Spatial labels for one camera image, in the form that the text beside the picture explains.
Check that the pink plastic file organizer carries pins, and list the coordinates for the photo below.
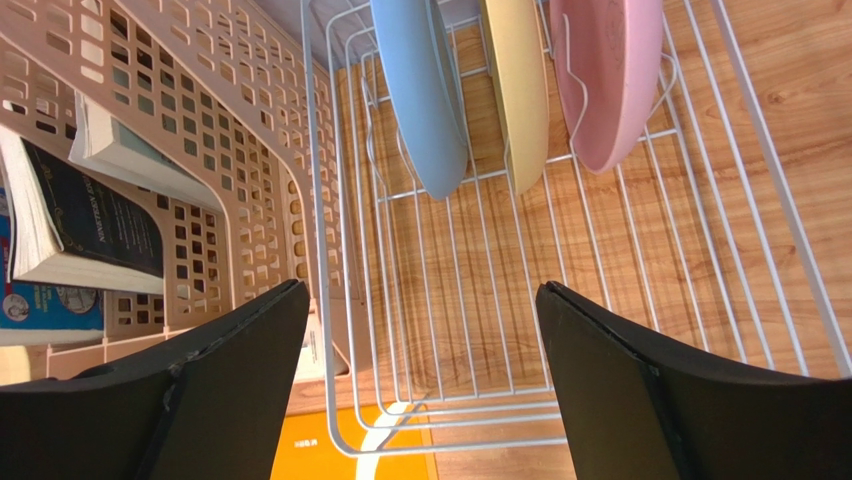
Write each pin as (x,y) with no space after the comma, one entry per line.
(224,93)

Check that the blue plate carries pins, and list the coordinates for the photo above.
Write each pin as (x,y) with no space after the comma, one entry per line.
(420,74)

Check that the right book grey cover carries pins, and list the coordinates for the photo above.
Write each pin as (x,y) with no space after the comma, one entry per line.
(105,145)

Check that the left book blue cover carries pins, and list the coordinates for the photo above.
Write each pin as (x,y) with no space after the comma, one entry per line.
(34,314)

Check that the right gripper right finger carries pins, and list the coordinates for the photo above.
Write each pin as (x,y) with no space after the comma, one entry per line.
(636,404)

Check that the white wire dish rack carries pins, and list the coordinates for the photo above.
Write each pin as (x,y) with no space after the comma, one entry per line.
(728,226)

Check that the pink plate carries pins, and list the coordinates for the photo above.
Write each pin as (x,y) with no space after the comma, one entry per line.
(607,56)

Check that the white power adapter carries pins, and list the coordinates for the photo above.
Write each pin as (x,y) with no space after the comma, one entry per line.
(311,365)

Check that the middle book black cover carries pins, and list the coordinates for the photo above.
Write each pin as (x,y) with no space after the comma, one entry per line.
(70,229)

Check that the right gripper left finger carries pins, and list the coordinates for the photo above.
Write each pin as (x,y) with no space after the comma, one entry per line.
(206,404)

